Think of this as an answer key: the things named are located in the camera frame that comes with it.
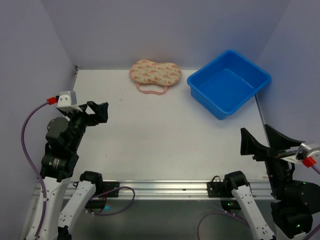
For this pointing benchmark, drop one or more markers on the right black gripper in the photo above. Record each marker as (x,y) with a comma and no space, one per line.
(266,154)

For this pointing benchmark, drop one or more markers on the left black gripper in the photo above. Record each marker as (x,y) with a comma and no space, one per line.
(88,116)

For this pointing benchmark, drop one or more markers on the floral peach laundry bag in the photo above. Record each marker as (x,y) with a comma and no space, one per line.
(147,72)

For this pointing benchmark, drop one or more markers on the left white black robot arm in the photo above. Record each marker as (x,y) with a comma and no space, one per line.
(52,219)

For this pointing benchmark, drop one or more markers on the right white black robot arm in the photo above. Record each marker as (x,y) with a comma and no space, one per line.
(296,201)

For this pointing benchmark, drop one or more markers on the blue plastic bin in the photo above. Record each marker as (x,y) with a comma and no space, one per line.
(226,83)

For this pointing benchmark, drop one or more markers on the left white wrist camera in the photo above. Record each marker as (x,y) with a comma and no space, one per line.
(67,102)

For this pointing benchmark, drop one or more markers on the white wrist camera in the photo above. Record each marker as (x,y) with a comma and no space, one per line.
(67,102)
(308,154)

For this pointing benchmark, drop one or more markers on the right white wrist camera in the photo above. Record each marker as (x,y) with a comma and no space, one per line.
(308,154)

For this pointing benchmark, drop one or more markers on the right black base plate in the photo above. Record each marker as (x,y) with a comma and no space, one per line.
(217,189)

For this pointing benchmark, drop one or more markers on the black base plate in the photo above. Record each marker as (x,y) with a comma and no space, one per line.
(105,190)
(217,189)

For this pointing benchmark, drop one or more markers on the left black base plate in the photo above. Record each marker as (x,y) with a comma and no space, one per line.
(105,190)

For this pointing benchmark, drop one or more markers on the aluminium mounting rail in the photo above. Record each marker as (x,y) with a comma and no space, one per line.
(169,190)

